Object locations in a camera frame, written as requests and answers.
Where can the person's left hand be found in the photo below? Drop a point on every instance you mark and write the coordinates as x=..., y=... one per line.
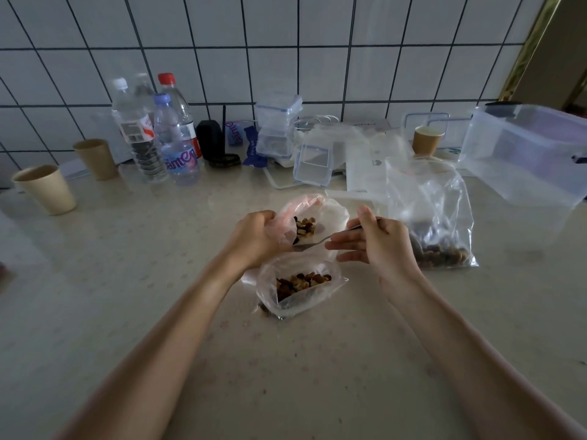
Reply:
x=254, y=240

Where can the person's right hand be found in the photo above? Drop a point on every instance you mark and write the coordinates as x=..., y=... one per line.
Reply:
x=390, y=245

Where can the person's right thumb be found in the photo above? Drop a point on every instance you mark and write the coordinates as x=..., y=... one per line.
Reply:
x=367, y=219

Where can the person's left fingers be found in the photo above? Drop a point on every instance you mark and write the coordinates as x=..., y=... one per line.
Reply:
x=280, y=231

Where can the small clear plastic bag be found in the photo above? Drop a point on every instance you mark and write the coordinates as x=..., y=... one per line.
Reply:
x=328, y=214
x=298, y=297

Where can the metal spoon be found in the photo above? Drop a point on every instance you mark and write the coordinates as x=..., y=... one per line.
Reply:
x=321, y=239

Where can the person's left forearm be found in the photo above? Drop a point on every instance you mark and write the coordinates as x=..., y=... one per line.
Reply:
x=174, y=352

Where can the person's right forearm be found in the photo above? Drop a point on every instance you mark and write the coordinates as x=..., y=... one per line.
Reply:
x=472, y=352

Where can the mixed nuts portion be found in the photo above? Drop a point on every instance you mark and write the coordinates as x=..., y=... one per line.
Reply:
x=305, y=227
x=300, y=283

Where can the large clear plastic bag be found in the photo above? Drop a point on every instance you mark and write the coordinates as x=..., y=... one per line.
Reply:
x=431, y=206

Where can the clear container lid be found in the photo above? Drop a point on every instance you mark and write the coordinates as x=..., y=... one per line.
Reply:
x=312, y=163

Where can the mixed nuts heap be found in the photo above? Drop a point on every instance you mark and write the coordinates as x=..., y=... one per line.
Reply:
x=440, y=256

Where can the dark blue snack packet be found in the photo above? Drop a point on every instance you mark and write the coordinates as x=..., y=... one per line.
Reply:
x=251, y=148

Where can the black round lid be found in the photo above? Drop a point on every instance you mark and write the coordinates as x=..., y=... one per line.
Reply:
x=224, y=160

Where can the beige paper cup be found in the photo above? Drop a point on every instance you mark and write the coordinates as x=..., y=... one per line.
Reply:
x=46, y=190
x=97, y=159
x=426, y=141

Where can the stack of small clear containers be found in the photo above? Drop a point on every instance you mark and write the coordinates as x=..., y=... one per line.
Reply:
x=277, y=123

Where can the light blue snack packet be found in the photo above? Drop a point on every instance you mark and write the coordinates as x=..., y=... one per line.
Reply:
x=234, y=132

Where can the black handheld radio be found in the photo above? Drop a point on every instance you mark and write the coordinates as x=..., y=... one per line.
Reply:
x=211, y=135

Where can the blue cap water bottle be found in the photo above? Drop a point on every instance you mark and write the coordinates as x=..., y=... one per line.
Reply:
x=179, y=151

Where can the red cap water bottle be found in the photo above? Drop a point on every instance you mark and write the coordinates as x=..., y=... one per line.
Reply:
x=183, y=114

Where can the large clear plastic storage box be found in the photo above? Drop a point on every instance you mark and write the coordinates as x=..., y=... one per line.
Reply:
x=527, y=169

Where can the white cap water bottle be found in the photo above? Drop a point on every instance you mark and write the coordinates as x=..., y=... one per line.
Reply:
x=137, y=132

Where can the clear plastic bottle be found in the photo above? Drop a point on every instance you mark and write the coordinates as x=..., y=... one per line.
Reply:
x=144, y=89

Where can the white wall socket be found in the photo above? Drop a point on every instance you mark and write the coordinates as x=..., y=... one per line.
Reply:
x=426, y=119

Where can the gold door frame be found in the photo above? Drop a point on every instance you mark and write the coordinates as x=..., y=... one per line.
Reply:
x=527, y=50

